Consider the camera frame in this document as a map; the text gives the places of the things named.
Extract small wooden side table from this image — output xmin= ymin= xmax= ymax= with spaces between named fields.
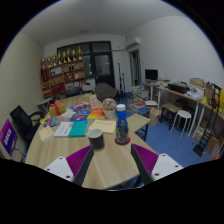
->
xmin=160 ymin=102 xmax=183 ymax=123

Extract small round side table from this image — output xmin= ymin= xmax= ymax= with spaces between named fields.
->
xmin=36 ymin=97 xmax=54 ymax=114

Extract orange printed booklet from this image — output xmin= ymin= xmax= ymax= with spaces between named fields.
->
xmin=87 ymin=107 xmax=106 ymax=120

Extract pale yellow envelope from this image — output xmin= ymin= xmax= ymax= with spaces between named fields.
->
xmin=87 ymin=118 xmax=118 ymax=135

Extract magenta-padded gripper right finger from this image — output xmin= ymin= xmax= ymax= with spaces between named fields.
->
xmin=130 ymin=143 xmax=184 ymax=186

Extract pink flowers in white pot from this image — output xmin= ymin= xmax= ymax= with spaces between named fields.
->
xmin=101 ymin=97 xmax=117 ymax=120

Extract white booklet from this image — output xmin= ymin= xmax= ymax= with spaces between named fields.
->
xmin=53 ymin=121 xmax=75 ymax=138

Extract pink packet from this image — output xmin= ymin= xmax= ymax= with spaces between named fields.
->
xmin=71 ymin=101 xmax=90 ymax=112

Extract cluttered side desk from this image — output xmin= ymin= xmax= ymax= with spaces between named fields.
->
xmin=141 ymin=78 xmax=224 ymax=148

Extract flat round red coaster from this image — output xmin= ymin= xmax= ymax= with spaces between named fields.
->
xmin=114 ymin=136 xmax=132 ymax=146

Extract purple sign board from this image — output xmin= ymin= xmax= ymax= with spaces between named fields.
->
xmin=0 ymin=118 xmax=18 ymax=157

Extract black computer monitor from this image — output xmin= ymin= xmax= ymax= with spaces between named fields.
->
xmin=144 ymin=68 xmax=159 ymax=82

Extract stack of books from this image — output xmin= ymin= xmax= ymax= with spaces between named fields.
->
xmin=128 ymin=84 xmax=150 ymax=114

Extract brown paper bag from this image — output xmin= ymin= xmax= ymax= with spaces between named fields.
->
xmin=148 ymin=107 xmax=163 ymax=127

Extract black framed glass door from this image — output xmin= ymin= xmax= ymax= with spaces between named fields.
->
xmin=56 ymin=40 xmax=116 ymax=88

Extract teal book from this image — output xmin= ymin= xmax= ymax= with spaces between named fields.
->
xmin=68 ymin=119 xmax=90 ymax=138

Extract orange standing card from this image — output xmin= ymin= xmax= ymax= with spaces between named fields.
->
xmin=88 ymin=93 xmax=100 ymax=110

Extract white air conditioner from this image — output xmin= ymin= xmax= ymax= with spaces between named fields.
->
xmin=125 ymin=36 xmax=142 ymax=49

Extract white round stool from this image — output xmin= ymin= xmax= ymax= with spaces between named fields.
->
xmin=170 ymin=109 xmax=193 ymax=141

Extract black office chair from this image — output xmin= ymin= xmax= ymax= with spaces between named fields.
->
xmin=9 ymin=104 xmax=46 ymax=148

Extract blue drink bottle white cap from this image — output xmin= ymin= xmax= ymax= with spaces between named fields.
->
xmin=115 ymin=103 xmax=130 ymax=144

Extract wooden shelf unit with trophies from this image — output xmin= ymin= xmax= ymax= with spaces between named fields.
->
xmin=40 ymin=46 xmax=86 ymax=99

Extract black mug white inside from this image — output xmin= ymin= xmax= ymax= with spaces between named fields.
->
xmin=86 ymin=128 xmax=106 ymax=150

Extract pale yellow notepad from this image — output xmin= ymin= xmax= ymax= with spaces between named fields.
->
xmin=38 ymin=125 xmax=55 ymax=143

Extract blue printed booklet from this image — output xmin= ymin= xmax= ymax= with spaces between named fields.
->
xmin=69 ymin=109 xmax=93 ymax=122

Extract yellow gift box red ribbon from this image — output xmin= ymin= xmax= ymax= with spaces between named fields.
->
xmin=48 ymin=99 xmax=67 ymax=118

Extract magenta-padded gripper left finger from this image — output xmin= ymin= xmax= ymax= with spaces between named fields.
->
xmin=43 ymin=144 xmax=95 ymax=187

